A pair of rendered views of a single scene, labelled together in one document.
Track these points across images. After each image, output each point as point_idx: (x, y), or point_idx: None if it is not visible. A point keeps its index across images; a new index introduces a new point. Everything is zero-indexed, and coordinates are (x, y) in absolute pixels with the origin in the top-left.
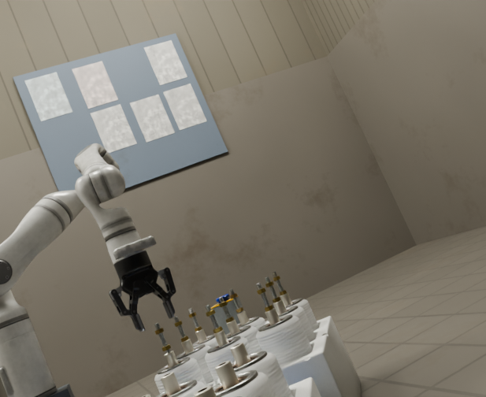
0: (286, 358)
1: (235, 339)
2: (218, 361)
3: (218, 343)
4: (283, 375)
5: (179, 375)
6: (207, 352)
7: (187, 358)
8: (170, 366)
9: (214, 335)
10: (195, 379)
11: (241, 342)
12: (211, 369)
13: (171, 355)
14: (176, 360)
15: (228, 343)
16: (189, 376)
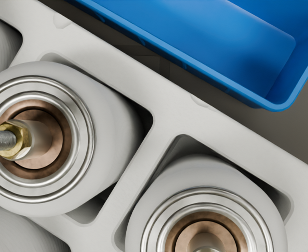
0: None
1: (4, 83)
2: (96, 84)
3: (45, 133)
4: None
5: (213, 166)
6: (95, 146)
7: (155, 210)
8: (220, 241)
9: (36, 143)
10: (167, 172)
11: None
12: (120, 125)
13: (204, 243)
14: (193, 241)
15: (34, 75)
16: (183, 167)
